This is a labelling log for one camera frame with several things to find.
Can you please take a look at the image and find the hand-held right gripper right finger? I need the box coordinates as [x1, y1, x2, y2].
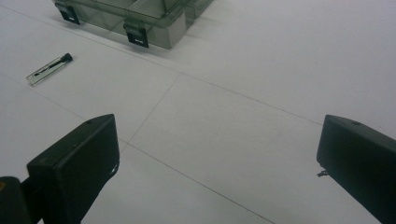
[316, 114, 396, 224]

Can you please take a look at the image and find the clear plastic storage box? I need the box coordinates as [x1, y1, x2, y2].
[50, 0, 216, 50]

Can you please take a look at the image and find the clear tube with black cap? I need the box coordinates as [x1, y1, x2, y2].
[25, 52, 74, 87]

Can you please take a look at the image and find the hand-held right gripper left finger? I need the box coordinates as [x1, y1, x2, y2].
[26, 113, 120, 224]

